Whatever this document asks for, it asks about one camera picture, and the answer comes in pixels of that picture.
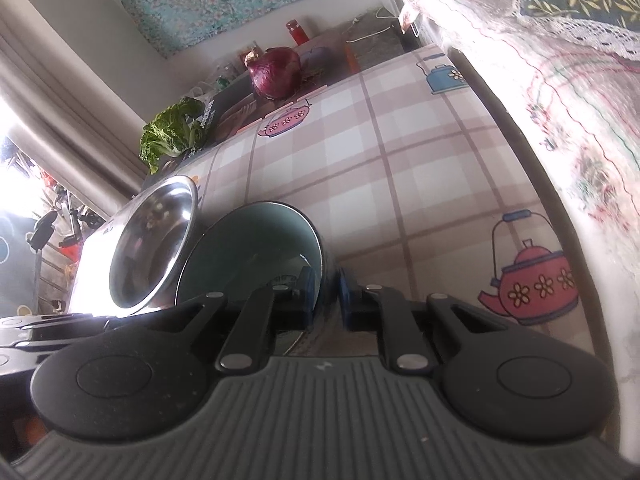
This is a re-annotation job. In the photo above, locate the teal ceramic bowl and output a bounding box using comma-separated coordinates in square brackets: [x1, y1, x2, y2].
[176, 202, 335, 358]

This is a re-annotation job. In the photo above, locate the small stainless steel bowl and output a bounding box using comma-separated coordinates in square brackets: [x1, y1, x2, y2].
[108, 176, 203, 314]

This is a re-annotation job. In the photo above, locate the plaid teapot tablecloth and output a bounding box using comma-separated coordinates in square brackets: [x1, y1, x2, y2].
[179, 47, 600, 352]

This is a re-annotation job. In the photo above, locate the green leafy cabbage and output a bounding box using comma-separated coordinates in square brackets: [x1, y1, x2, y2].
[139, 96, 205, 174]

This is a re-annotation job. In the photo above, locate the red onion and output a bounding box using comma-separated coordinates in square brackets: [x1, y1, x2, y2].
[244, 47, 302, 101]

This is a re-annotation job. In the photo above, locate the grey curtain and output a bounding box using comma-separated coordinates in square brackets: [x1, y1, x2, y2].
[1, 0, 145, 217]

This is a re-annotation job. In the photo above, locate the red bottle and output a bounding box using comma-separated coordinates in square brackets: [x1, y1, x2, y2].
[285, 20, 309, 46]

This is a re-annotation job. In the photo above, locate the white floral quilt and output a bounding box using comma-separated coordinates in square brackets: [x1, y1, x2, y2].
[402, 0, 639, 460]

